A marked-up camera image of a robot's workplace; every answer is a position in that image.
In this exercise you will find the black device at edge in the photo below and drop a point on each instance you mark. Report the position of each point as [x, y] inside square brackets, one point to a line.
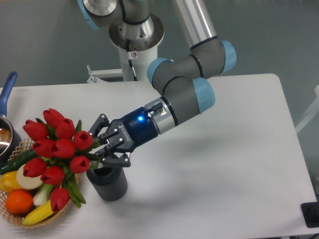
[310, 212]

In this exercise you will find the yellow plastic banana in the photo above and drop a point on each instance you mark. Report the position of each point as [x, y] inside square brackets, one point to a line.
[39, 214]

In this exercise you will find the red tulip bouquet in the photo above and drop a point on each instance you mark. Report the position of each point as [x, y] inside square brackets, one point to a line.
[62, 151]

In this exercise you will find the yellow bell pepper toy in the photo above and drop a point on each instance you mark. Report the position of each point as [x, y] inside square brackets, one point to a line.
[8, 182]

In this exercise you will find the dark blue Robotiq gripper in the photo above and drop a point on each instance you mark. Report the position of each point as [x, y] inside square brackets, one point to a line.
[122, 136]

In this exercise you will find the green bok choy toy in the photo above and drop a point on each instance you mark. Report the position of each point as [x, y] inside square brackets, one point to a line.
[42, 195]

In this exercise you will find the dark grey ribbed vase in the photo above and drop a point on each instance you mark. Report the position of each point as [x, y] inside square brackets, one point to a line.
[109, 182]

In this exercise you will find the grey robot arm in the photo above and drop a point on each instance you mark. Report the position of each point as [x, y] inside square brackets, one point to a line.
[182, 85]

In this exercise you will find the blue handled saucepan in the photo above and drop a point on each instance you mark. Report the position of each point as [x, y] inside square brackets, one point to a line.
[9, 138]

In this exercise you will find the green cucumber toy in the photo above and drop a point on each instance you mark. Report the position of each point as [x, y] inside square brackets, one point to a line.
[15, 163]

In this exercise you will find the round beige radish slice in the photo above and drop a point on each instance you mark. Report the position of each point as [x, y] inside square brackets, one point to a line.
[28, 183]

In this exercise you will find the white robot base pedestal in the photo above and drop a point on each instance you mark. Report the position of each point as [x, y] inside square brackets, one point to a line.
[135, 63]

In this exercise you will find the white metal table clamp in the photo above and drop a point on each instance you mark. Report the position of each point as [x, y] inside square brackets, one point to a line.
[112, 75]

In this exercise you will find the orange plastic fruit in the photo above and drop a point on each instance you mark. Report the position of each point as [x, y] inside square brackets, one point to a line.
[19, 202]

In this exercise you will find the white frame at right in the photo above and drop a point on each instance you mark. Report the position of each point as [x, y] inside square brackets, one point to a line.
[311, 111]

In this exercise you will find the woven wicker basket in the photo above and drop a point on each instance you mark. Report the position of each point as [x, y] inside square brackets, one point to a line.
[16, 220]

